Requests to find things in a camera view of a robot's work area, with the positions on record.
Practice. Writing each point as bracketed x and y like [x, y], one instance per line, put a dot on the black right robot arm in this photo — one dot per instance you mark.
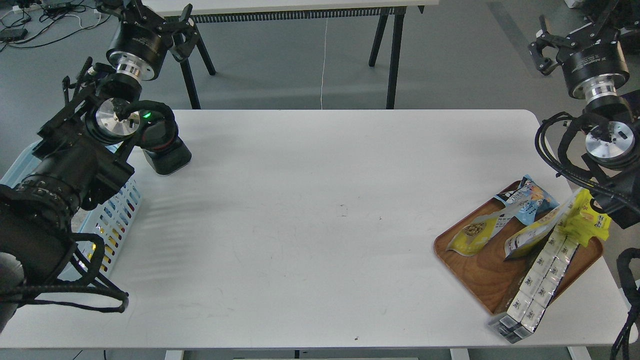
[598, 150]

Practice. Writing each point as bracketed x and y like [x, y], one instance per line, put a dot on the light blue plastic basket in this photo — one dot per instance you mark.
[111, 220]

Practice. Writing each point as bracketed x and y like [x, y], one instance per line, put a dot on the yellow cartoon snack pack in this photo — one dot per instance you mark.
[583, 221]

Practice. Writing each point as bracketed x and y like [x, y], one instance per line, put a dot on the yellow white snack pouch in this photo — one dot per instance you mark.
[523, 241]
[473, 237]

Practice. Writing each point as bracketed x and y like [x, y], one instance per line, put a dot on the blue snack bag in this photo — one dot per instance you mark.
[531, 199]

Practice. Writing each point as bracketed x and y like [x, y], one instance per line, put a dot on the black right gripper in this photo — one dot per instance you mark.
[593, 66]

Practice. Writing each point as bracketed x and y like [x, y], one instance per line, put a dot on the silver white cracker box pack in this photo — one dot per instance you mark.
[521, 310]

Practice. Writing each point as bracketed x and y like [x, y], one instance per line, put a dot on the black barcode scanner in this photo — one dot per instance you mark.
[163, 149]

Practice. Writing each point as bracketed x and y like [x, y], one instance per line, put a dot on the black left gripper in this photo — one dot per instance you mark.
[137, 48]

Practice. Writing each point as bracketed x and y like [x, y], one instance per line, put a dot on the black leg background table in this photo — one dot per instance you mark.
[229, 11]

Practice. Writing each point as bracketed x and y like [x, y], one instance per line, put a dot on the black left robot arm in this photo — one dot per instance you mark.
[83, 162]

